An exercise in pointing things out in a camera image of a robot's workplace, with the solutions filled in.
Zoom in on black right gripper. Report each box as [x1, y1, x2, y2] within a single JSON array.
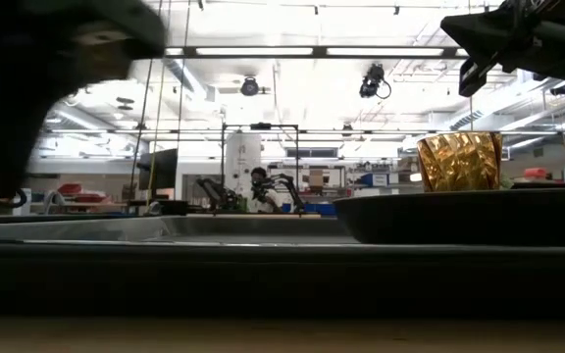
[[439, 0, 565, 98]]

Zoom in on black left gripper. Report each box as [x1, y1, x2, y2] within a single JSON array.
[[0, 0, 97, 198]]

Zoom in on gold faceted cup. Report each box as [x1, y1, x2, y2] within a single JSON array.
[[416, 130, 504, 193]]

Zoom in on dark round plate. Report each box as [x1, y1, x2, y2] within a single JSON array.
[[333, 187, 565, 247]]

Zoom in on dark metal serving tray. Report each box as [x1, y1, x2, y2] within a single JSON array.
[[0, 214, 565, 318]]

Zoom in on white plastic container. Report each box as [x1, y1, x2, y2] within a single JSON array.
[[12, 187, 34, 217]]

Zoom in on red plastic bin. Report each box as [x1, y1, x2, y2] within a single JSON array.
[[58, 182, 108, 205]]

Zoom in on black computer monitor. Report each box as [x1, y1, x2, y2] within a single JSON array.
[[136, 147, 180, 193]]

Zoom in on white cylindrical tank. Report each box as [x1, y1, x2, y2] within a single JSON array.
[[224, 131, 264, 200]]

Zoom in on person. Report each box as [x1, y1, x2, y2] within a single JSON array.
[[249, 166, 284, 214]]

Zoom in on cardboard box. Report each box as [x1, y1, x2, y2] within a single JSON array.
[[307, 169, 327, 191]]

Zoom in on blue storage bins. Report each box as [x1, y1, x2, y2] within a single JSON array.
[[282, 202, 338, 218]]

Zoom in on dark hanging cable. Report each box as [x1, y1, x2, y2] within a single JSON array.
[[129, 0, 165, 198]]

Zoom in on yellowish hanging cable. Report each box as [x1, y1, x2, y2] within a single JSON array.
[[146, 0, 173, 202]]

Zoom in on black overhead camera with cable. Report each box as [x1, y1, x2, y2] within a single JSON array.
[[358, 63, 393, 101]]

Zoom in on round black overhead camera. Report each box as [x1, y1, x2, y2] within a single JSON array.
[[239, 76, 261, 98]]

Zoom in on black overhead frame bar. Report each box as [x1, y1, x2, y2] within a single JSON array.
[[164, 45, 470, 61]]

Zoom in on thin horizontal metal rail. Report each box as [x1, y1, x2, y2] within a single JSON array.
[[46, 127, 565, 137]]

